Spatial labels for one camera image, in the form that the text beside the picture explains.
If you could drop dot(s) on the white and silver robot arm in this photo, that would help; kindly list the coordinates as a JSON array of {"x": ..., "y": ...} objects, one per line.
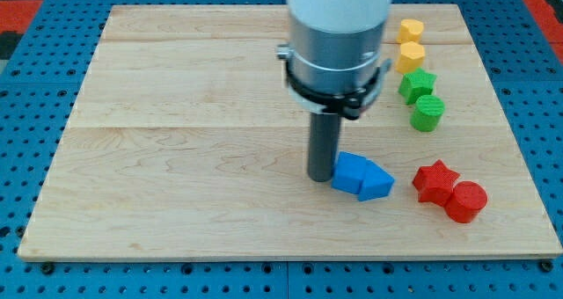
[{"x": 332, "y": 59}]

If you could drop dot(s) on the wooden board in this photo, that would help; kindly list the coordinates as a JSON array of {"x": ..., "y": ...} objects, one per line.
[{"x": 184, "y": 145}]

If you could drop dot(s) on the green cylinder block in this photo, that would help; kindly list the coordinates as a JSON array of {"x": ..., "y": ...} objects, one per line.
[{"x": 427, "y": 113}]

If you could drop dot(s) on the blue cube block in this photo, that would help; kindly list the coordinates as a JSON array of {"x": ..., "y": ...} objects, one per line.
[{"x": 349, "y": 172}]

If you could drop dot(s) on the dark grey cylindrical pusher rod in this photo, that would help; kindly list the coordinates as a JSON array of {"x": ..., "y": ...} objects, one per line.
[{"x": 324, "y": 137}]

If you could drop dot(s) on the red star block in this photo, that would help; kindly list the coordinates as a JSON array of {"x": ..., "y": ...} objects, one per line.
[{"x": 434, "y": 183}]

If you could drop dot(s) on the yellow heart block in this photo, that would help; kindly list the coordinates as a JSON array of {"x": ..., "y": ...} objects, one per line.
[{"x": 410, "y": 30}]

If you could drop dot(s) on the green star block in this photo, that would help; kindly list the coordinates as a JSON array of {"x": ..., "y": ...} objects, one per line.
[{"x": 416, "y": 84}]

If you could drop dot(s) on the red cylinder block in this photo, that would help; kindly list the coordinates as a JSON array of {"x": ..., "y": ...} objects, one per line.
[{"x": 466, "y": 201}]

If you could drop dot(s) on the blue triangular block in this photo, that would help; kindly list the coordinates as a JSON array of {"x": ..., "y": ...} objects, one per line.
[{"x": 377, "y": 183}]

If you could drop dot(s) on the yellow hexagon block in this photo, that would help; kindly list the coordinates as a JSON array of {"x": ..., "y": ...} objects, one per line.
[{"x": 411, "y": 57}]

